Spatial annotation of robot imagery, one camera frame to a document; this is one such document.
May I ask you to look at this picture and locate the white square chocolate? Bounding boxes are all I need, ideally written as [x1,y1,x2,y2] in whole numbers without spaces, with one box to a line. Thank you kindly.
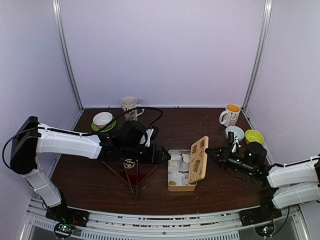
[169,161,180,168]

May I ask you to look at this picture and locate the front aluminium rail frame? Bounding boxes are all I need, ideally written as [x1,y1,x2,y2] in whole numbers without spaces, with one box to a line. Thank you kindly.
[19,192,311,240]

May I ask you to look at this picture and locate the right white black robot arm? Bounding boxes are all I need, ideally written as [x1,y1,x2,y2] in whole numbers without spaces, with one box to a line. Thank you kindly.
[205,142,320,221]

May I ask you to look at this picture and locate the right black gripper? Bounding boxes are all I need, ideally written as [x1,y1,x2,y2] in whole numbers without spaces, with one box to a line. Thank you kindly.
[204,146,256,177]

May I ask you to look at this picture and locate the green saucer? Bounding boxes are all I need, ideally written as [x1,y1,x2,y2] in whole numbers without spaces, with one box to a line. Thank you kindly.
[91,119,116,132]

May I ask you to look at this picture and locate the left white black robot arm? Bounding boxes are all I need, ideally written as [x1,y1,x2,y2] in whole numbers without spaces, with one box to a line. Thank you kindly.
[8,116,171,222]

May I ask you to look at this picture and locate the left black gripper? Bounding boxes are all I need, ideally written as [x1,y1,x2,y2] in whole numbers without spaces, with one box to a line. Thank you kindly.
[122,143,172,165]

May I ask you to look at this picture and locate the beige illustrated tin lid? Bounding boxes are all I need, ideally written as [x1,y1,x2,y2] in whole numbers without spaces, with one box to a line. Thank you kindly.
[187,135,209,185]

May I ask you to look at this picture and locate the white mug yellow interior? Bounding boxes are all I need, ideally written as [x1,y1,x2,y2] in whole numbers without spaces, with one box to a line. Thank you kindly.
[219,103,241,127]

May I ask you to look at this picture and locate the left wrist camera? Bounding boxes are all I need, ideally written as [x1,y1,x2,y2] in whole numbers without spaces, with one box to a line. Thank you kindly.
[139,126,159,147]

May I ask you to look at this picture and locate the tall floral beige mug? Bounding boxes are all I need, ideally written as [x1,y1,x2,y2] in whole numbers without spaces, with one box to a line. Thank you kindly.
[120,96,145,121]

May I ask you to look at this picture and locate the left aluminium frame post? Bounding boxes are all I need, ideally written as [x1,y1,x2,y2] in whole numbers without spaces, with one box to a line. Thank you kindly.
[52,0,84,111]

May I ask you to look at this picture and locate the beige chocolate tin box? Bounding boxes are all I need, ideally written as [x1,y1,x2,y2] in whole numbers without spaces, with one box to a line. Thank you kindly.
[167,149,197,192]

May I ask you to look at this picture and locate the white teacup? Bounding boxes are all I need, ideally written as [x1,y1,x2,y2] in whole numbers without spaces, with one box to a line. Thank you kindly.
[92,111,113,130]

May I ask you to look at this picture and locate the right aluminium frame post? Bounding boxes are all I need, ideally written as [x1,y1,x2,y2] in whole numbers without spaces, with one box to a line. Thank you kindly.
[242,0,273,113]

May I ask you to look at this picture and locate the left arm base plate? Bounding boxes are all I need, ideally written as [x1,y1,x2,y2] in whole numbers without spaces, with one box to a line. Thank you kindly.
[45,207,90,227]

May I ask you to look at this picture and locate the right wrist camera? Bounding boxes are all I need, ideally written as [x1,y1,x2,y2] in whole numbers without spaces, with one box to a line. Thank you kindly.
[227,131,241,154]

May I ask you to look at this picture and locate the black tongs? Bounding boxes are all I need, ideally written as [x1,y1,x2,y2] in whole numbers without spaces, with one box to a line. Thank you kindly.
[123,162,139,200]

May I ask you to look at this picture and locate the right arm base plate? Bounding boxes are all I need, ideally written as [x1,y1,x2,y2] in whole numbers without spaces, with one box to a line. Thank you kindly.
[238,206,282,227]

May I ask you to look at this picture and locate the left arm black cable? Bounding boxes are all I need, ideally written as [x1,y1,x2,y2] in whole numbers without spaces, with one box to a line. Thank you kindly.
[1,106,164,173]

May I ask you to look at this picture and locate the pale blue bowl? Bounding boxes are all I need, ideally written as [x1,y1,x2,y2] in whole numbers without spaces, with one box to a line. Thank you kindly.
[225,125,245,142]

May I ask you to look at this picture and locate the aluminium frame post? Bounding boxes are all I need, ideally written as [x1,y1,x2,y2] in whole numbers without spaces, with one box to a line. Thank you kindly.
[52,0,84,111]
[242,0,273,113]

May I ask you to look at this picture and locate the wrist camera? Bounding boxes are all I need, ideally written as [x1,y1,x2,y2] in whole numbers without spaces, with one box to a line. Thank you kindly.
[139,126,159,147]
[227,131,241,154]

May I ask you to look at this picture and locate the dark red lacquer tray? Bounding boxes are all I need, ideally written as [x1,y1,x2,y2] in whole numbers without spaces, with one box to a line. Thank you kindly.
[102,158,157,184]

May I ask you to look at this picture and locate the white paper cup liner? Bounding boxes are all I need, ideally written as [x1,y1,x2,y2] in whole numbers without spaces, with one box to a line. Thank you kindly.
[168,172,187,186]
[180,153,191,172]
[169,153,182,169]

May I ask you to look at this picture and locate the lime green bowl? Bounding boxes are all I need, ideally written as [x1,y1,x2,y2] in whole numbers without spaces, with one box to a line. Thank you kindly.
[244,129,264,145]

